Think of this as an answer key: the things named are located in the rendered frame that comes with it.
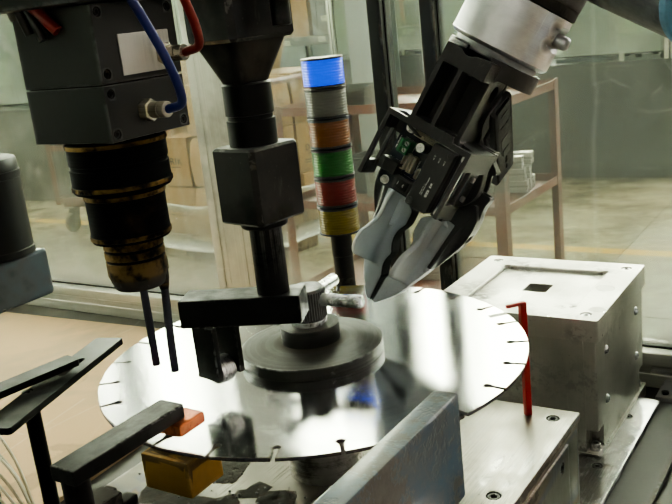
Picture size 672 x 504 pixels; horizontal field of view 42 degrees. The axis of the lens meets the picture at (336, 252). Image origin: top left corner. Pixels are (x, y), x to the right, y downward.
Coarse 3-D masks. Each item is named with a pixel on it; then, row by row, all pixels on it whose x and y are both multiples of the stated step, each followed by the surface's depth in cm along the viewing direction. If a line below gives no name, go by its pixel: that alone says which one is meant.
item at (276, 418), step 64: (384, 320) 74; (448, 320) 72; (512, 320) 71; (128, 384) 66; (192, 384) 65; (256, 384) 64; (320, 384) 63; (384, 384) 61; (448, 384) 60; (512, 384) 60; (192, 448) 55; (256, 448) 54; (320, 448) 53
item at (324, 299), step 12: (336, 276) 71; (312, 288) 67; (324, 288) 67; (312, 300) 66; (324, 300) 66; (336, 300) 66; (348, 300) 65; (360, 300) 65; (312, 312) 66; (324, 312) 67; (276, 324) 63; (300, 324) 67; (312, 324) 67
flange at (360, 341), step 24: (264, 336) 70; (288, 336) 66; (312, 336) 66; (336, 336) 67; (360, 336) 68; (264, 360) 65; (288, 360) 65; (312, 360) 64; (336, 360) 64; (360, 360) 64
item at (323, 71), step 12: (300, 60) 92; (312, 60) 90; (324, 60) 90; (336, 60) 91; (312, 72) 91; (324, 72) 90; (336, 72) 91; (312, 84) 91; (324, 84) 91; (336, 84) 91
